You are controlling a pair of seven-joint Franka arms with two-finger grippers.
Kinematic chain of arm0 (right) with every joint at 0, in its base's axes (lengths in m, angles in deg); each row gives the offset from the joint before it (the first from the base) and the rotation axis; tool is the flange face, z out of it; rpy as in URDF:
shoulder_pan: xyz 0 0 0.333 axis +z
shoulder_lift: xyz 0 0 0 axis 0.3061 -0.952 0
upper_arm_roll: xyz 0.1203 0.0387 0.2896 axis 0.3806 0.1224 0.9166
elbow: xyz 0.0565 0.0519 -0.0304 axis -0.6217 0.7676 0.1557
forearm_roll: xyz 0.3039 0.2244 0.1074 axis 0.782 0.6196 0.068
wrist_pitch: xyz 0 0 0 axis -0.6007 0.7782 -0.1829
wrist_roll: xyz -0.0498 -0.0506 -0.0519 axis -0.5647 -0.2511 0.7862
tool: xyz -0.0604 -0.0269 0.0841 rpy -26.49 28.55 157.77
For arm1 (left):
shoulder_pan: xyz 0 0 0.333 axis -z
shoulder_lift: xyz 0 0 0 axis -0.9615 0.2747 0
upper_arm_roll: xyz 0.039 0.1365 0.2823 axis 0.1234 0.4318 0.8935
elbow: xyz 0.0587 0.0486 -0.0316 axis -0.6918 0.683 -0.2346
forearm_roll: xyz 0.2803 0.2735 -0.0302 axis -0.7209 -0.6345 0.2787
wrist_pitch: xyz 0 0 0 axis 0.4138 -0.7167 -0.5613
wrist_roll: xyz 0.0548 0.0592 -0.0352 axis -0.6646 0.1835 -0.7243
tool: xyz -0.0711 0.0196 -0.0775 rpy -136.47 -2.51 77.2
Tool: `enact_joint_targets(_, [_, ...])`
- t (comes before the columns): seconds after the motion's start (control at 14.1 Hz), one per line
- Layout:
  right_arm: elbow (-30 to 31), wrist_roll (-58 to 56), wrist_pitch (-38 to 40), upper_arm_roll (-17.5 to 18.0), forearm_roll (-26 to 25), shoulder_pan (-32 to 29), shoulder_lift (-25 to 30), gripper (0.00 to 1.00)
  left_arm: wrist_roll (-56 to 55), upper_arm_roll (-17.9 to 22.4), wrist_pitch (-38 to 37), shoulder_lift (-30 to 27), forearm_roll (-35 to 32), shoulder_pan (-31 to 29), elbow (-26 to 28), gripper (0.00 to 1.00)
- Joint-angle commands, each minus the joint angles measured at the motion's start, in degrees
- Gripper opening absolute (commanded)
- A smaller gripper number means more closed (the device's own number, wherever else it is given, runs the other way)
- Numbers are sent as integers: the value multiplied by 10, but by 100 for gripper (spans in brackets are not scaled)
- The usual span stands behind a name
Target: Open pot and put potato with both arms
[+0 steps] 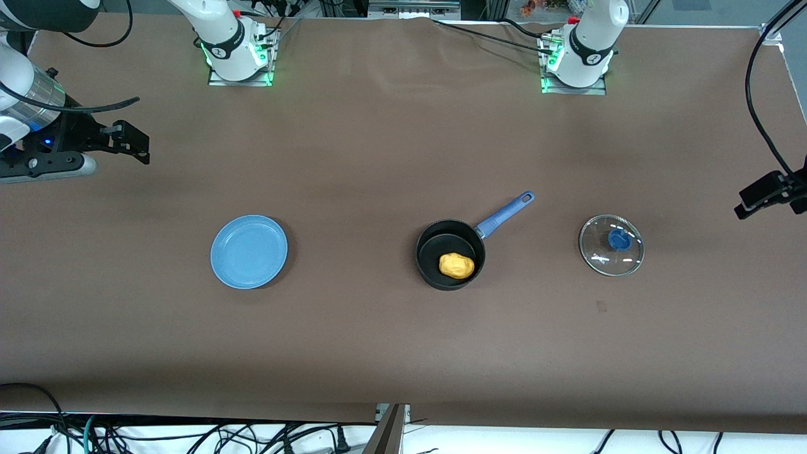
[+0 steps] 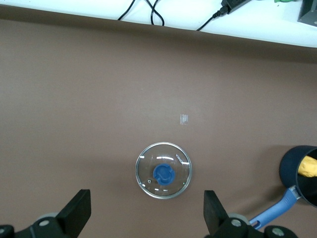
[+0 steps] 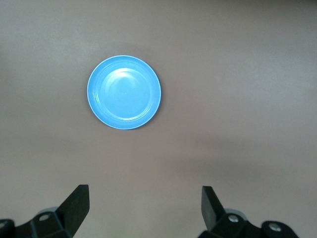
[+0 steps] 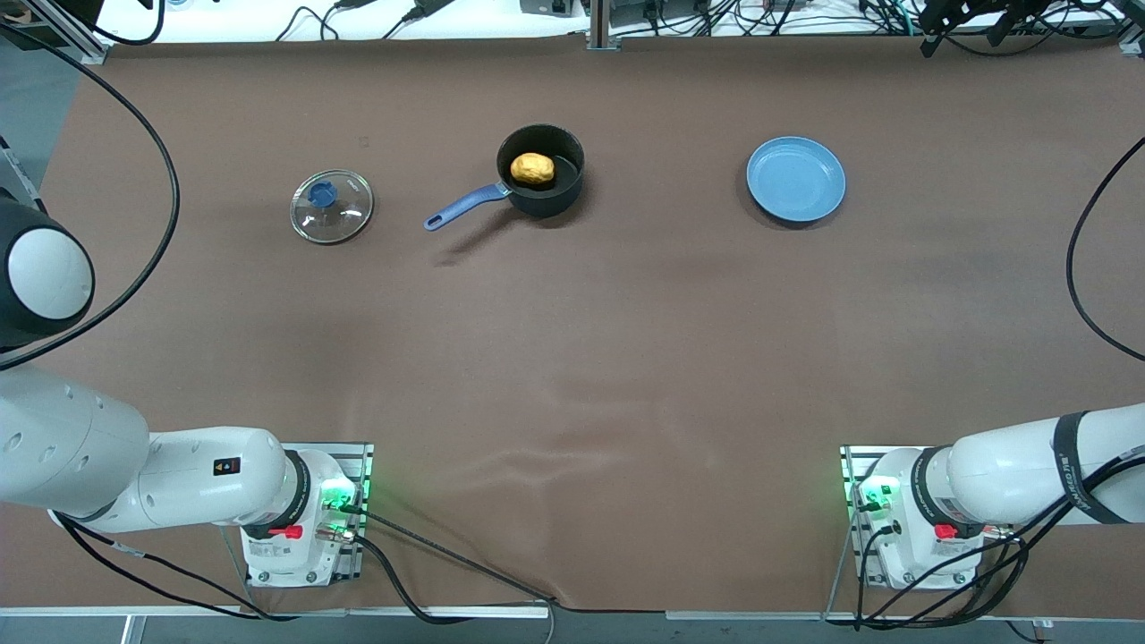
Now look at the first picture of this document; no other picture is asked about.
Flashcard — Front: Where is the glass lid with blue knob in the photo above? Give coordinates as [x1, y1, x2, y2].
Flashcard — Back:
[579, 214, 646, 277]

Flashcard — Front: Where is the brown table mat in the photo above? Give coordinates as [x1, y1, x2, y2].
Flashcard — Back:
[0, 11, 807, 436]

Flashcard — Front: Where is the blue round plate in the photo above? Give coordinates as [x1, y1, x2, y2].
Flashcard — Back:
[210, 215, 289, 289]

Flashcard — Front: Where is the black pot with blue handle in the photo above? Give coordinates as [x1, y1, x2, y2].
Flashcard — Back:
[415, 191, 536, 291]

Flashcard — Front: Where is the black cable across mat edge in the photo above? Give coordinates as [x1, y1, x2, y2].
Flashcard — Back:
[434, 18, 559, 56]

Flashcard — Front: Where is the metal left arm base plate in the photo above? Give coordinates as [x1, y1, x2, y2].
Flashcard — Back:
[539, 32, 609, 95]

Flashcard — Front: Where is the aluminium profile beam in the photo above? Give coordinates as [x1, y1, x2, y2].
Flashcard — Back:
[363, 404, 410, 454]

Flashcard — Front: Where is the black looped floor cable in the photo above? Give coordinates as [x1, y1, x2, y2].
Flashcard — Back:
[0, 382, 67, 454]

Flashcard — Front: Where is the yellow potato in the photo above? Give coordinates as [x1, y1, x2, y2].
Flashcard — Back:
[439, 252, 476, 281]

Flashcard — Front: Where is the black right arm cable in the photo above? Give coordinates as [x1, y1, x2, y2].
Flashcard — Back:
[0, 81, 141, 115]

